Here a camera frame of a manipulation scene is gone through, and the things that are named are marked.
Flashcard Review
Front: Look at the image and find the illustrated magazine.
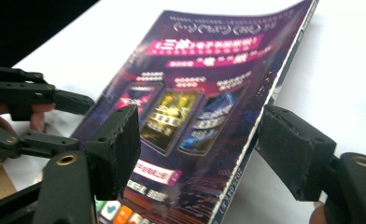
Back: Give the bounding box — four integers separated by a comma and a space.
70, 0, 320, 224

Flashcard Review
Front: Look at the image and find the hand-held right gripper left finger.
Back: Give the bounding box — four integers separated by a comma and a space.
31, 105, 142, 224

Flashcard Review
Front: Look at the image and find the white table mat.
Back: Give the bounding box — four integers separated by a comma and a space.
0, 0, 366, 224

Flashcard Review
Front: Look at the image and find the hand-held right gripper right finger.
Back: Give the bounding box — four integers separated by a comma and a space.
255, 105, 366, 224

